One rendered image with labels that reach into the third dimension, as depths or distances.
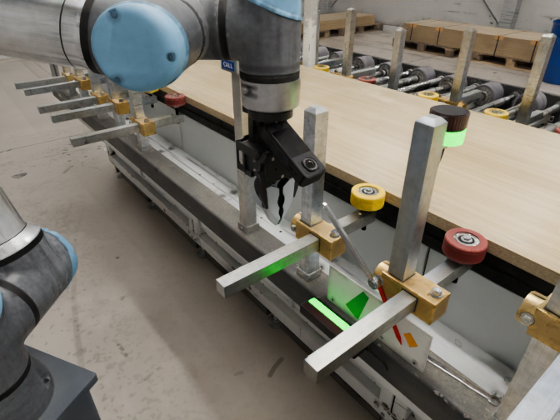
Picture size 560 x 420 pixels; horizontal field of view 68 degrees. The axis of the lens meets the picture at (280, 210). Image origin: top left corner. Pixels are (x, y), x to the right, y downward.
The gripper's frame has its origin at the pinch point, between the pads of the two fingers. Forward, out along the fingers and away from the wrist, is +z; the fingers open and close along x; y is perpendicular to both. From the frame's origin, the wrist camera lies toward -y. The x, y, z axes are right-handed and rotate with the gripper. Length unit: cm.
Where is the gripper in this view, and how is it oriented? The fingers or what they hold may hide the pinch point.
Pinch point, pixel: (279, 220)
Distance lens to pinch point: 73.4
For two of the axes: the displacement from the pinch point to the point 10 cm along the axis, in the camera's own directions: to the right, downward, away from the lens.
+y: -6.5, -4.0, 6.5
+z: 0.0, 8.5, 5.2
